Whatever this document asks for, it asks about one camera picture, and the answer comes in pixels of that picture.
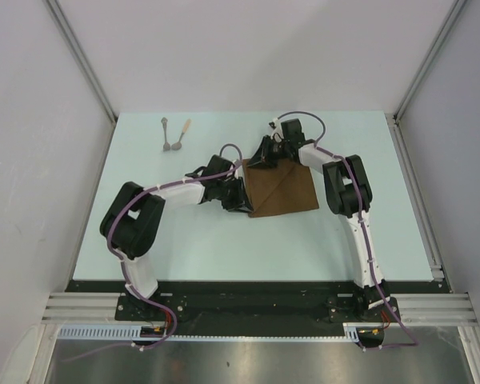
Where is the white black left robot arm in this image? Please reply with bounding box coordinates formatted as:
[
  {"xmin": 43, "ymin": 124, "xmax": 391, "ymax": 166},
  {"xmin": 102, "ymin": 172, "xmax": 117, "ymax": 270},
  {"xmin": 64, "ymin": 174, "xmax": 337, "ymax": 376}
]
[{"xmin": 99, "ymin": 155, "xmax": 254, "ymax": 320}]

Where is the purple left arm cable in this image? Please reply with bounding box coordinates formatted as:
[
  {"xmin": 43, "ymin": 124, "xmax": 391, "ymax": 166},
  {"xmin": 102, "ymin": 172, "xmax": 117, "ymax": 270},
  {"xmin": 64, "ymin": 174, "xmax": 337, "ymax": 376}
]
[{"xmin": 62, "ymin": 142, "xmax": 245, "ymax": 363}]

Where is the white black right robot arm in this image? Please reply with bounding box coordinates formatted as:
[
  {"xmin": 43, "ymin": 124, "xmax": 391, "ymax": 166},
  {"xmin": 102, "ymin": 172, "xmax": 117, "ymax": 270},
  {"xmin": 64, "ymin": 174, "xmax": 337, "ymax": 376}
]
[{"xmin": 247, "ymin": 118, "xmax": 390, "ymax": 321}]

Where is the white slotted cable duct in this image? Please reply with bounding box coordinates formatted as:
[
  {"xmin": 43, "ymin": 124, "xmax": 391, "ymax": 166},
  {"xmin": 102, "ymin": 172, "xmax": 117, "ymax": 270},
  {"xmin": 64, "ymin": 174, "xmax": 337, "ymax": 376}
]
[{"xmin": 58, "ymin": 322, "xmax": 363, "ymax": 342}]

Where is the aluminium front rail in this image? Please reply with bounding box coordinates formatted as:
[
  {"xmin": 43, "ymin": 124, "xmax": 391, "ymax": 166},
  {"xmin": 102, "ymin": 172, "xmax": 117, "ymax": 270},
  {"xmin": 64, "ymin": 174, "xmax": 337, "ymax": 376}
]
[{"xmin": 42, "ymin": 293, "xmax": 478, "ymax": 326}]

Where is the metal fork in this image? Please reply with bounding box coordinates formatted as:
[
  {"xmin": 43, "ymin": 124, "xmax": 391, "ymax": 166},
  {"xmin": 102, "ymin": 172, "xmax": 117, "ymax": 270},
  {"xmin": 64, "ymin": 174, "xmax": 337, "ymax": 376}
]
[{"xmin": 161, "ymin": 117, "xmax": 171, "ymax": 152}]

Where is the aluminium corner post right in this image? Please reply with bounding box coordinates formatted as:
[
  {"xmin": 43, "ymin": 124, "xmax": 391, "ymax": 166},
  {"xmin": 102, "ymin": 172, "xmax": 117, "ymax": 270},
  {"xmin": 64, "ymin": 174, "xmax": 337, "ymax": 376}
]
[{"xmin": 391, "ymin": 0, "xmax": 480, "ymax": 121}]

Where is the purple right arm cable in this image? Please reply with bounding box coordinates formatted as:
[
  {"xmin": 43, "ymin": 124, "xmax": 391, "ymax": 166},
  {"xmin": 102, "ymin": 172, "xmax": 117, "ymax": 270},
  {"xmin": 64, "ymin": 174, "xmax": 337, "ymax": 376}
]
[{"xmin": 270, "ymin": 110, "xmax": 419, "ymax": 351}]

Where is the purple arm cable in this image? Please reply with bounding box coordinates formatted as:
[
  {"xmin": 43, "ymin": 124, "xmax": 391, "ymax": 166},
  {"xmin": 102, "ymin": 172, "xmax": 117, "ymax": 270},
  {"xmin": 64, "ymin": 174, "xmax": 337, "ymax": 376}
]
[
  {"xmin": 62, "ymin": 142, "xmax": 245, "ymax": 363},
  {"xmin": 270, "ymin": 110, "xmax": 419, "ymax": 351}
]

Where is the aluminium corner post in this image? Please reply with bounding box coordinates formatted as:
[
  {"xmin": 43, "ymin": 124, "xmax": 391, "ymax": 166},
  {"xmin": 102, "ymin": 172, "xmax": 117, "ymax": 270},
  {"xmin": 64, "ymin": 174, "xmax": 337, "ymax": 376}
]
[
  {"xmin": 42, "ymin": 0, "xmax": 118, "ymax": 126},
  {"xmin": 391, "ymin": 0, "xmax": 480, "ymax": 121}
]

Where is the aluminium corner post left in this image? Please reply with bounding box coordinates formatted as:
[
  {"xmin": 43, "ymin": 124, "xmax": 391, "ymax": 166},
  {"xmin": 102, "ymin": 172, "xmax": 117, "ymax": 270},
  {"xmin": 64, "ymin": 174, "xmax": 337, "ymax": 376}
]
[{"xmin": 42, "ymin": 0, "xmax": 118, "ymax": 126}]

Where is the brown cloth napkin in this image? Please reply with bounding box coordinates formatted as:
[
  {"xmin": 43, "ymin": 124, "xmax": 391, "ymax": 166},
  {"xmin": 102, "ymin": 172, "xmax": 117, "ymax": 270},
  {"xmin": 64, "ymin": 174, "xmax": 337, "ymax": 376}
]
[{"xmin": 242, "ymin": 159, "xmax": 319, "ymax": 218}]

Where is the spoon with wooden handle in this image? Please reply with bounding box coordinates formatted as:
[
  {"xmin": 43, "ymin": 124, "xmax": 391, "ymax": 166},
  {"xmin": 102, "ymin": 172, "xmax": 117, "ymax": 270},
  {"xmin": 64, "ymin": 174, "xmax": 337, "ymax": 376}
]
[{"xmin": 171, "ymin": 118, "xmax": 192, "ymax": 151}]

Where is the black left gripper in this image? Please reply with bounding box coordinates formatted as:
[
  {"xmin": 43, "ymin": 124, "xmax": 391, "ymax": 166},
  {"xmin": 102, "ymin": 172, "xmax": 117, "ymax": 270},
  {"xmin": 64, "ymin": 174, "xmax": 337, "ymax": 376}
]
[{"xmin": 215, "ymin": 176, "xmax": 253, "ymax": 214}]

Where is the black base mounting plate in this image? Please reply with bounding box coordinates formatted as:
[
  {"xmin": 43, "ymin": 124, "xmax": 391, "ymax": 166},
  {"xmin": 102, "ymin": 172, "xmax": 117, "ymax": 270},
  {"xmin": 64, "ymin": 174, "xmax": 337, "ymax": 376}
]
[{"xmin": 66, "ymin": 280, "xmax": 450, "ymax": 348}]

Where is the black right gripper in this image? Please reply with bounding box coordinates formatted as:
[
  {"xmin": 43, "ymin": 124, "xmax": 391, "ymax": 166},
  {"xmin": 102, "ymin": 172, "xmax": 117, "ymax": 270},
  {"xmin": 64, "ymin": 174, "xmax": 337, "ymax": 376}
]
[{"xmin": 246, "ymin": 136, "xmax": 290, "ymax": 170}]

